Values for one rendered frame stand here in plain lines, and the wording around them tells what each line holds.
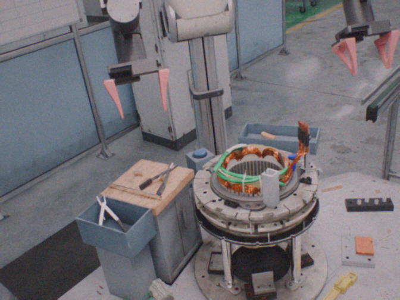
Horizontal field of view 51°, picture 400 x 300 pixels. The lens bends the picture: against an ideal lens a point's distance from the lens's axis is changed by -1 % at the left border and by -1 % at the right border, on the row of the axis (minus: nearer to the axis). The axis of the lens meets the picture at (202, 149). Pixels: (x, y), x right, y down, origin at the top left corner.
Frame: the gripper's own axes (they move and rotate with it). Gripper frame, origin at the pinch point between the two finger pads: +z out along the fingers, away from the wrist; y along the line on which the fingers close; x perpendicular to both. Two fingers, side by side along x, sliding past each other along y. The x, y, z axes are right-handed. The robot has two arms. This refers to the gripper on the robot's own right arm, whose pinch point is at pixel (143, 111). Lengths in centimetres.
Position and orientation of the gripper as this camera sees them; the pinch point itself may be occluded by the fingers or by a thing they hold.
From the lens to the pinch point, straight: 83.2
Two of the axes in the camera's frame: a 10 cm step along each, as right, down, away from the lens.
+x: -1.3, 0.6, 9.9
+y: 9.7, -2.1, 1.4
